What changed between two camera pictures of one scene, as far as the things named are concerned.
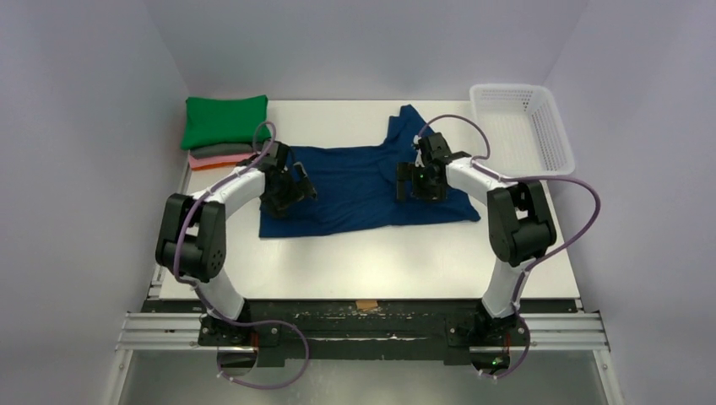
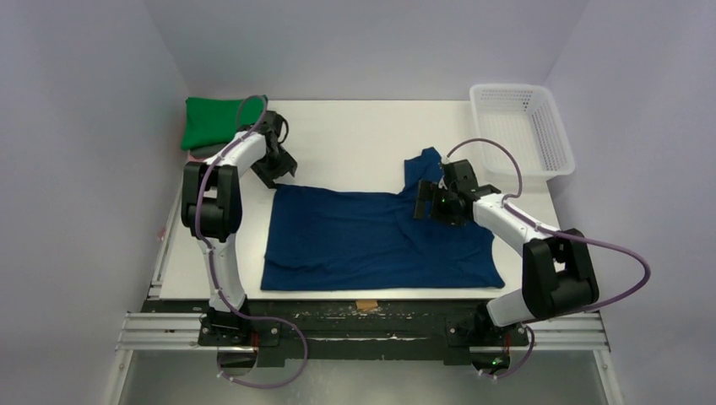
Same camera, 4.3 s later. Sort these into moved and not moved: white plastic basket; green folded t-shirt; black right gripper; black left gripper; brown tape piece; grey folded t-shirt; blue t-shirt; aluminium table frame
Moved: black right gripper; blue t-shirt; black left gripper
Not moved: green folded t-shirt; white plastic basket; aluminium table frame; grey folded t-shirt; brown tape piece
